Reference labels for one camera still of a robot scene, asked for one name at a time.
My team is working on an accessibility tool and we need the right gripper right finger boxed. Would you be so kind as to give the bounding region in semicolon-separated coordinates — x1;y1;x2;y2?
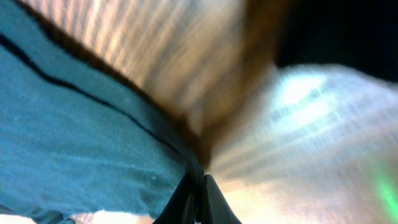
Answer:
201;175;241;224

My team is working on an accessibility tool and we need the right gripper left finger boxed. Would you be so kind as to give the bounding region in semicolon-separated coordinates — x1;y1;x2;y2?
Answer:
154;174;195;224

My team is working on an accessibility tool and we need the black t-shirt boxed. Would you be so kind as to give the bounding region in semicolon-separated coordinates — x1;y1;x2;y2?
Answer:
1;1;195;223

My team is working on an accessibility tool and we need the light blue t-shirt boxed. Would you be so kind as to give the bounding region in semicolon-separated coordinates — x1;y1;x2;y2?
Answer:
208;65;397;223

